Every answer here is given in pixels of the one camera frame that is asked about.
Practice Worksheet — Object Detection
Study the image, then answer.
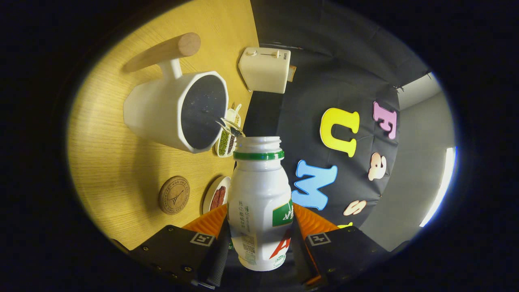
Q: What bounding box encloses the white round plate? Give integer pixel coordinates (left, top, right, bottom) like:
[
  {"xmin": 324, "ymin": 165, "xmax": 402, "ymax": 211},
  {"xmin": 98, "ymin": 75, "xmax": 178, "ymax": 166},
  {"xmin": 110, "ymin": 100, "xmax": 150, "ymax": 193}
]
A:
[{"xmin": 202, "ymin": 176, "xmax": 232, "ymax": 215}]

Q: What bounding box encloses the cream toaster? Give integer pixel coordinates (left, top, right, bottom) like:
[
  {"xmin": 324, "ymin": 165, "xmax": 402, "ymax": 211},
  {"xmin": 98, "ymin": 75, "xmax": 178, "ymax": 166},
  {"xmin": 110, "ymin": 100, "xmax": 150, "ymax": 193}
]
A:
[{"xmin": 238, "ymin": 47, "xmax": 292, "ymax": 94}]

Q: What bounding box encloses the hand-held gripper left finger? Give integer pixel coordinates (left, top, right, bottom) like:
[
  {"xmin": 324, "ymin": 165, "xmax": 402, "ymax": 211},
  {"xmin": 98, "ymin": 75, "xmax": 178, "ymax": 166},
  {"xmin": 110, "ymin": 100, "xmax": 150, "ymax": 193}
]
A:
[{"xmin": 130, "ymin": 204, "xmax": 232, "ymax": 290}]

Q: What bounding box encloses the white divided dish of beans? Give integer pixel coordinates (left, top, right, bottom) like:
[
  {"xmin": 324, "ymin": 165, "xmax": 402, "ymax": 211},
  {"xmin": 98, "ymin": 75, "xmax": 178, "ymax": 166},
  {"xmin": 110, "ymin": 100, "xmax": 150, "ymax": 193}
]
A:
[{"xmin": 214, "ymin": 104, "xmax": 243, "ymax": 158}]

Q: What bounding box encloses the wooden table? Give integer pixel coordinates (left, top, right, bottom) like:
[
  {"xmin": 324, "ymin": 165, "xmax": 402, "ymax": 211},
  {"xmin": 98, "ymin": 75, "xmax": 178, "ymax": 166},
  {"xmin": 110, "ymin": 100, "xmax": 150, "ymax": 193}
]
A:
[{"xmin": 67, "ymin": 0, "xmax": 260, "ymax": 250}]

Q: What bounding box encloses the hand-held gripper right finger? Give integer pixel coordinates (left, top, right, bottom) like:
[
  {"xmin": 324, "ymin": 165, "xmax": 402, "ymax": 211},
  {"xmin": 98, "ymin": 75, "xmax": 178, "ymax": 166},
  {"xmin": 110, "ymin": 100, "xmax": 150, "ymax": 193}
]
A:
[{"xmin": 290, "ymin": 203, "xmax": 388, "ymax": 289}]

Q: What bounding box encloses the black backdrop cloth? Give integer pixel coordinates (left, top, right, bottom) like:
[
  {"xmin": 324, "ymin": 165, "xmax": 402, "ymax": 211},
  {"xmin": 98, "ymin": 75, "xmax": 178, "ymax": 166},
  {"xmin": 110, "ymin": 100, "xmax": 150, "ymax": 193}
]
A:
[{"xmin": 233, "ymin": 0, "xmax": 442, "ymax": 244}]

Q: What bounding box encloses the round cork coaster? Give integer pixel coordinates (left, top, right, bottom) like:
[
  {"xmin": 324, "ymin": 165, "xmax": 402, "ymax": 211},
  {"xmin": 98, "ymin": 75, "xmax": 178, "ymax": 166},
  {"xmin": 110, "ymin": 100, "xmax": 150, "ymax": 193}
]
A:
[{"xmin": 158, "ymin": 176, "xmax": 191, "ymax": 215}]

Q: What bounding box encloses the white juice bottle green label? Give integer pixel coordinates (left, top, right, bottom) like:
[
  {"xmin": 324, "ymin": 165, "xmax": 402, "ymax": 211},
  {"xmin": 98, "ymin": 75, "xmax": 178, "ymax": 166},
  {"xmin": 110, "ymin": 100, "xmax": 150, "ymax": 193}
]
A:
[{"xmin": 227, "ymin": 136, "xmax": 294, "ymax": 271}]

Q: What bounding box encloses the white cup wooden handle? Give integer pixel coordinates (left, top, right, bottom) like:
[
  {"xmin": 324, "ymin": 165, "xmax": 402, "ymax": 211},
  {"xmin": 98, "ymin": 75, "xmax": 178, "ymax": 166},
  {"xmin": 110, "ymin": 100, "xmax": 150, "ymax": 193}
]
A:
[{"xmin": 123, "ymin": 32, "xmax": 229, "ymax": 154}]

